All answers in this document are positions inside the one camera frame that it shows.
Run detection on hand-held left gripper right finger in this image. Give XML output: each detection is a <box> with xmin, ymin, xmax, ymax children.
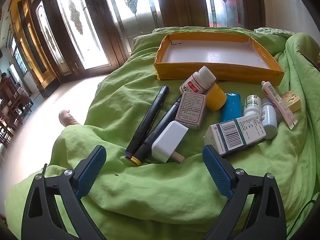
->
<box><xmin>202</xmin><ymin>144</ymin><xmax>287</xmax><ymax>240</ymax></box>

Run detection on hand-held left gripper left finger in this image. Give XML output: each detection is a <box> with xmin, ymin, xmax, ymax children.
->
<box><xmin>21</xmin><ymin>145</ymin><xmax>108</xmax><ymax>240</ymax></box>

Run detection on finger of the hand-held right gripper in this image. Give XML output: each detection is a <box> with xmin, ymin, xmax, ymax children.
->
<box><xmin>300</xmin><ymin>52</ymin><xmax>320</xmax><ymax>71</ymax></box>

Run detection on white green medicine carton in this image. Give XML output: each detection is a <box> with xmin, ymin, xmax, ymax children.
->
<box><xmin>203</xmin><ymin>112</ymin><xmax>267</xmax><ymax>158</ymax></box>

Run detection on cream compact case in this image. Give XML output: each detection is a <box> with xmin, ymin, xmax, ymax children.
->
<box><xmin>281</xmin><ymin>90</ymin><xmax>302</xmax><ymax>113</ymax></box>

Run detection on white ointment tube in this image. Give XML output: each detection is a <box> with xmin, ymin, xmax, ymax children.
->
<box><xmin>261</xmin><ymin>80</ymin><xmax>298</xmax><ymax>130</ymax></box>

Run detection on white power adapter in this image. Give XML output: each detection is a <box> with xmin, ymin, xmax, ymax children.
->
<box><xmin>151</xmin><ymin>120</ymin><xmax>189</xmax><ymax>165</ymax></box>

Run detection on yellow cardboard box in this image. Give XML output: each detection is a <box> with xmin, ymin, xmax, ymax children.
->
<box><xmin>154</xmin><ymin>33</ymin><xmax>285</xmax><ymax>87</ymax></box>

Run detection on blue battery pack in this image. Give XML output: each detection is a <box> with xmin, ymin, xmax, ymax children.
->
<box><xmin>221</xmin><ymin>92</ymin><xmax>242</xmax><ymax>124</ymax></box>

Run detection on small grey carton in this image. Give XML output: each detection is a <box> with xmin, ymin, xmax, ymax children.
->
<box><xmin>175</xmin><ymin>91</ymin><xmax>207</xmax><ymax>130</ymax></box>

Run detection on pale blue bottle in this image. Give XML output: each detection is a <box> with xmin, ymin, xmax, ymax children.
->
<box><xmin>260</xmin><ymin>97</ymin><xmax>278</xmax><ymax>140</ymax></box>

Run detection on white bottle green label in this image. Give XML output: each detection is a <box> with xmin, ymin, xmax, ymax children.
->
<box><xmin>243</xmin><ymin>94</ymin><xmax>262</xmax><ymax>117</ymax></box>

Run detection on yellow jar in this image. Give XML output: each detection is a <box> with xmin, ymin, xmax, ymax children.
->
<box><xmin>205</xmin><ymin>82</ymin><xmax>227</xmax><ymax>111</ymax></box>

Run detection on black marker yellow end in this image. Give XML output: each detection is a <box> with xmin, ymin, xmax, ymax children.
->
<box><xmin>130</xmin><ymin>94</ymin><xmax>183</xmax><ymax>166</ymax></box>

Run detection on black marker purple end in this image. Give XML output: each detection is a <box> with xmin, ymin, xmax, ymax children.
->
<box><xmin>125</xmin><ymin>86</ymin><xmax>170</xmax><ymax>159</ymax></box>

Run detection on white bottle red label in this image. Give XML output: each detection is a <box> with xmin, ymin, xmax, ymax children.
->
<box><xmin>179</xmin><ymin>65</ymin><xmax>217</xmax><ymax>95</ymax></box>

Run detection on patterned green pillow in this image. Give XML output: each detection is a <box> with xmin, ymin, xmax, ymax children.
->
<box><xmin>254</xmin><ymin>27</ymin><xmax>297</xmax><ymax>36</ymax></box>

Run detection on person's bare foot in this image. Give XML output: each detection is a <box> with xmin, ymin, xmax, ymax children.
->
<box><xmin>58</xmin><ymin>109</ymin><xmax>82</xmax><ymax>128</ymax></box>

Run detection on green blanket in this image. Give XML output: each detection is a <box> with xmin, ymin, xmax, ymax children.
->
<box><xmin>4</xmin><ymin>26</ymin><xmax>320</xmax><ymax>240</ymax></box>

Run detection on wooden stained glass door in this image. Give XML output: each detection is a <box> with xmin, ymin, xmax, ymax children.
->
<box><xmin>54</xmin><ymin>0</ymin><xmax>128</xmax><ymax>79</ymax></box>
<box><xmin>200</xmin><ymin>0</ymin><xmax>265</xmax><ymax>29</ymax></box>
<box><xmin>100</xmin><ymin>0</ymin><xmax>165</xmax><ymax>34</ymax></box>
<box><xmin>27</xmin><ymin>0</ymin><xmax>73</xmax><ymax>85</ymax></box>

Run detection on wooden chairs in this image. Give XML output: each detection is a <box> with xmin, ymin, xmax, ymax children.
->
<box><xmin>0</xmin><ymin>72</ymin><xmax>34</xmax><ymax>148</ymax></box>

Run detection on golden framed door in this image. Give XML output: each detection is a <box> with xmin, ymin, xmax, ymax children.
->
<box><xmin>10</xmin><ymin>0</ymin><xmax>60</xmax><ymax>90</ymax></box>

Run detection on black cable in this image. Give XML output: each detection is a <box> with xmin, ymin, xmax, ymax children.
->
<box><xmin>292</xmin><ymin>199</ymin><xmax>317</xmax><ymax>233</ymax></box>

